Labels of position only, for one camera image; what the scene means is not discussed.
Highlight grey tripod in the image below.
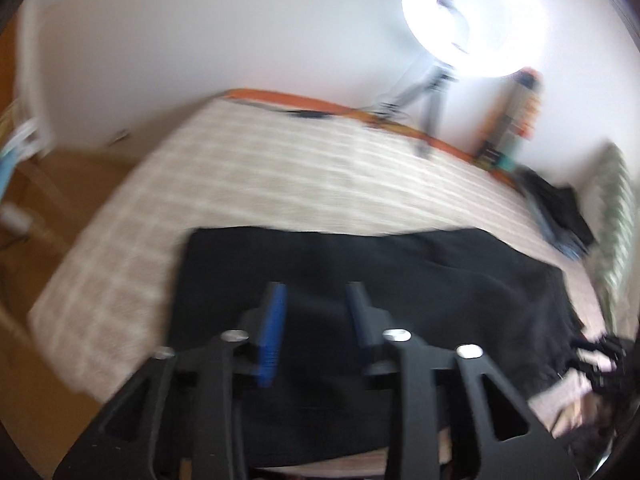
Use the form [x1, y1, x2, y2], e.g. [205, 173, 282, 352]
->
[369, 60, 458, 157]

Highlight stack of colourful books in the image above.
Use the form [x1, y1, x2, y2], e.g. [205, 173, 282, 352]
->
[474, 68, 544, 173]

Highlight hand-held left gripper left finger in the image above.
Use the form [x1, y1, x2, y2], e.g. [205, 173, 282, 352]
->
[54, 281, 289, 480]

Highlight green patterned pillow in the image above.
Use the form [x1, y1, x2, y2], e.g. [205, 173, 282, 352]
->
[582, 141, 640, 331]

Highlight orange bed frame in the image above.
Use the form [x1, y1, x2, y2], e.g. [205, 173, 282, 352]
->
[225, 88, 521, 186]

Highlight white ring light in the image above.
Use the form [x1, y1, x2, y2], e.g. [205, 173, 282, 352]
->
[401, 0, 549, 79]

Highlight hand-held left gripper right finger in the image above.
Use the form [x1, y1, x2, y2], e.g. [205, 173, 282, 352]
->
[346, 281, 581, 480]

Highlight dark clothes pile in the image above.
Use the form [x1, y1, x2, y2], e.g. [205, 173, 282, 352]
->
[515, 165, 596, 261]

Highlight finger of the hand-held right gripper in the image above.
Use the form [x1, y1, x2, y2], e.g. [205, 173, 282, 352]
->
[570, 332, 632, 401]

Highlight black pants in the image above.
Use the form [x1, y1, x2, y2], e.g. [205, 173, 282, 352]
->
[159, 226, 586, 468]

